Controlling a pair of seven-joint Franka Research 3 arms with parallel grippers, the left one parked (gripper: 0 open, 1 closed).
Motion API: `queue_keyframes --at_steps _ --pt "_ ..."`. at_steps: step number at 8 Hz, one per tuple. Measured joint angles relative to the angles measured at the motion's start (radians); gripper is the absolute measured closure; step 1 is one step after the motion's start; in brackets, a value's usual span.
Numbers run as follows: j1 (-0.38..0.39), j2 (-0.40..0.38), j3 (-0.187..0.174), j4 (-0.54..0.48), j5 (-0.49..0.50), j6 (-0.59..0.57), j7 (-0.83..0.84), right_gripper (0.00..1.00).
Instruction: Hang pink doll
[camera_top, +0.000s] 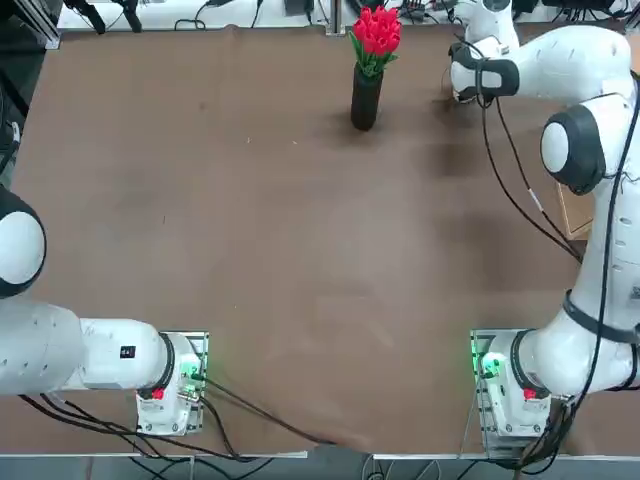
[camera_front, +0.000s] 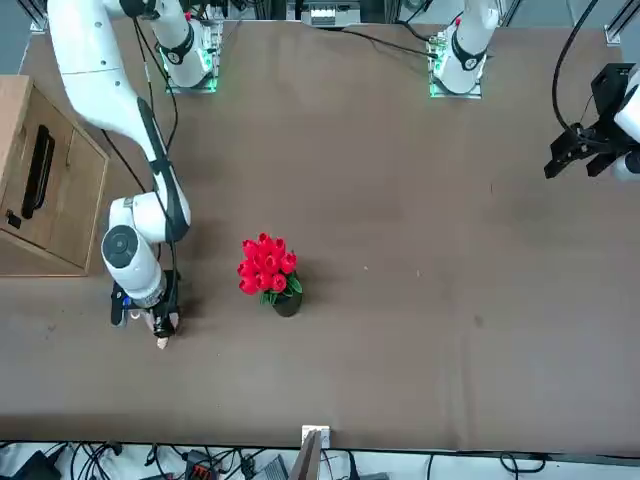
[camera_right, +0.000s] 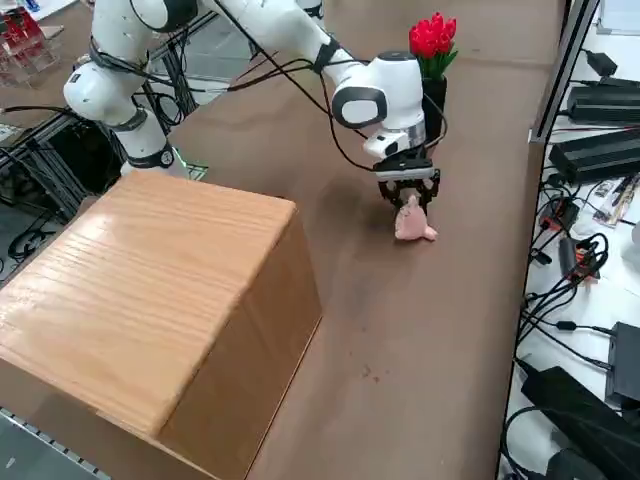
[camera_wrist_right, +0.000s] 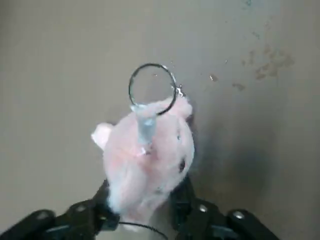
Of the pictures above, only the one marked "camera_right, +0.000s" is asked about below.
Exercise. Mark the black square box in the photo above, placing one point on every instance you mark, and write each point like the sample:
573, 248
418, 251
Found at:
625, 360

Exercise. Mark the printed paper packets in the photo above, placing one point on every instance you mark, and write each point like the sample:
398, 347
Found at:
615, 200

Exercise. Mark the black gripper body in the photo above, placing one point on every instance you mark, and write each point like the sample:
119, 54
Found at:
405, 162

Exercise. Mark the pink plush doll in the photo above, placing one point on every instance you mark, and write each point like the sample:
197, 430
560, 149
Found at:
412, 227

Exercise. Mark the slotted aluminium rail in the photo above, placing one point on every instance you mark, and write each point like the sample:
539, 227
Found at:
50, 440

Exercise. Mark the clear acrylic shelf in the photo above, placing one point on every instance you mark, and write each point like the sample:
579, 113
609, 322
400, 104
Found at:
30, 65

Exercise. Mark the white post bracket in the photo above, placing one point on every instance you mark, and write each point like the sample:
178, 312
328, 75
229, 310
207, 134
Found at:
536, 137

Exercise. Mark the long black power supply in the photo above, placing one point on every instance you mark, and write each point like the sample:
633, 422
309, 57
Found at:
610, 114
610, 95

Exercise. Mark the light wooden box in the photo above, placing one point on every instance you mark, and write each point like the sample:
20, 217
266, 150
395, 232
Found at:
150, 280

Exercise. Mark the aluminium frame post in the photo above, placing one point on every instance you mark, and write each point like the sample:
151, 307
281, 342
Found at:
567, 65

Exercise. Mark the orange and black connector box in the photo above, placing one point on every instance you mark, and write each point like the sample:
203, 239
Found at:
562, 212
585, 265

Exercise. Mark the small black power adapter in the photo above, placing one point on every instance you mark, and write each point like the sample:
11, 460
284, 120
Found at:
602, 62

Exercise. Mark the black cylindrical vase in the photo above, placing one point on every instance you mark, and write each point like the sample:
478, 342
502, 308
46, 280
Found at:
436, 95

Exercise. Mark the black metal table frame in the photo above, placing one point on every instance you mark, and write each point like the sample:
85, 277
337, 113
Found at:
75, 160

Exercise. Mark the red packets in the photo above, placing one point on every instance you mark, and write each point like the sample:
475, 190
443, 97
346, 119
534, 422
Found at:
15, 32

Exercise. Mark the large ribbed black power supply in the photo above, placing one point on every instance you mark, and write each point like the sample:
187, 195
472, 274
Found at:
595, 152

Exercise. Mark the red artificial tulip bunch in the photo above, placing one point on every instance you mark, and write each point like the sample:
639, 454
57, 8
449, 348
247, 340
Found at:
435, 35

